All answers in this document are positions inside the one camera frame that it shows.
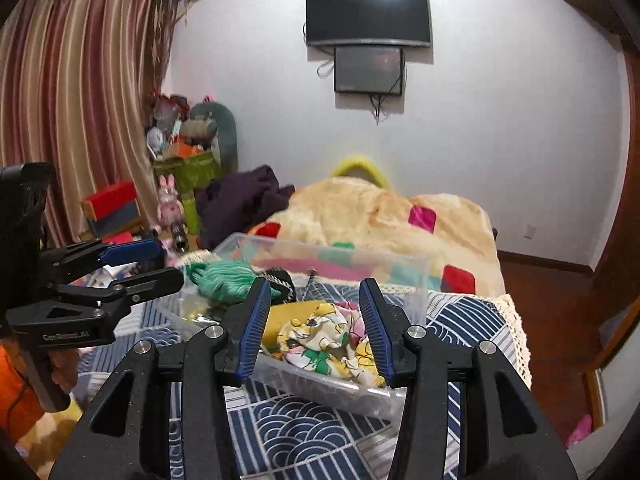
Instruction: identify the green knitted cloth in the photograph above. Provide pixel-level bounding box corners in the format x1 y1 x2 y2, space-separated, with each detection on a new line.
186 260 266 304

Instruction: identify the black chain-pattern cloth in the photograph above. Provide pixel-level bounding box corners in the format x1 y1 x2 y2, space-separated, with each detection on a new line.
260 268 296 304

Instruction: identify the floral fabric bundle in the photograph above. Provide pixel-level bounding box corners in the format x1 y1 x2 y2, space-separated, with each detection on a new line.
262 300 386 388

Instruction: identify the orange sleeve forearm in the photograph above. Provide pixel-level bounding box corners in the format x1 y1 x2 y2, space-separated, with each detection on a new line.
0 348 44 444

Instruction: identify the person's left hand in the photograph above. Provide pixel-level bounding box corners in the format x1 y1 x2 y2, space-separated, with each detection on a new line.
49 349 80 393

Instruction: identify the red box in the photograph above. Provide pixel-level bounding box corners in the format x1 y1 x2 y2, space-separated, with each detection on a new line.
80 180 140 222

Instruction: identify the pink rabbit figurine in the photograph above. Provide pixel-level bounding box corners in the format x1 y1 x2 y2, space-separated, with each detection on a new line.
156 174 184 232

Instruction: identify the green bottle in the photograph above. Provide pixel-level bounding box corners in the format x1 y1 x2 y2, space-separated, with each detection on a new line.
181 193 200 235

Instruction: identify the green storage box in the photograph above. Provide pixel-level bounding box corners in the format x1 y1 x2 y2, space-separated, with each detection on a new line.
152 152 222 195

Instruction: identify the blue patterned bed sheet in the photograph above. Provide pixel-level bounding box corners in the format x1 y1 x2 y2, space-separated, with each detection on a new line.
74 261 530 479

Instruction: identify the dark purple clothing pile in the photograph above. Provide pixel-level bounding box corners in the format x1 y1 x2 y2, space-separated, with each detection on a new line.
194 165 295 249

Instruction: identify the grey green plush toy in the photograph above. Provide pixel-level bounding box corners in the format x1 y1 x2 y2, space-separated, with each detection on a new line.
180 101 239 174

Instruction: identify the beige fleece blanket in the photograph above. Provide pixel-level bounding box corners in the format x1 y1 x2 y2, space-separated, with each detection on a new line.
250 177 506 297

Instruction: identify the clear plastic storage box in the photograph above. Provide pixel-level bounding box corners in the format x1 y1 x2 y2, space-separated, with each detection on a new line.
154 234 427 422

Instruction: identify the striped red curtain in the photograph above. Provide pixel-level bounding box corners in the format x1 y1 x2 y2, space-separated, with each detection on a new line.
1 0 181 246

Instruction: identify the small wall monitor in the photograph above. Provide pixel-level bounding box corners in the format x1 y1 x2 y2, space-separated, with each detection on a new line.
334 46 405 96

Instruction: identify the large wall television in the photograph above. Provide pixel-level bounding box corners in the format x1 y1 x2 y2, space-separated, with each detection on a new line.
305 0 432 48

